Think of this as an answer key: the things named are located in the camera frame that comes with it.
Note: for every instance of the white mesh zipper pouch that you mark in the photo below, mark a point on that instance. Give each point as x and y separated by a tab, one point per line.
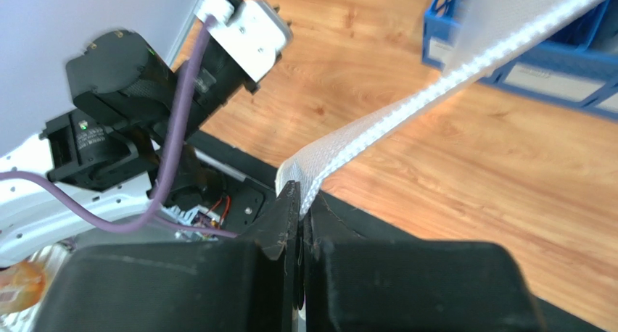
490	34

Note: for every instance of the blue file organizer rack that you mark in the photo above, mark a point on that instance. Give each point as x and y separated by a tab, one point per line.
575	68

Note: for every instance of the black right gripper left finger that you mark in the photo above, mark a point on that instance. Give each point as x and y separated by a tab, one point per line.
248	283

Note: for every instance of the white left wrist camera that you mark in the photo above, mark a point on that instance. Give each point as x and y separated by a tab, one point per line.
251	31

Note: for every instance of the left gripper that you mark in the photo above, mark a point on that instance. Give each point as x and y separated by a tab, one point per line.
218	79

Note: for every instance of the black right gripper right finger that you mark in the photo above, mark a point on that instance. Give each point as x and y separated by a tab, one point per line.
355	284

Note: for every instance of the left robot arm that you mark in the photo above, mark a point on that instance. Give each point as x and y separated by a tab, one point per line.
124	147

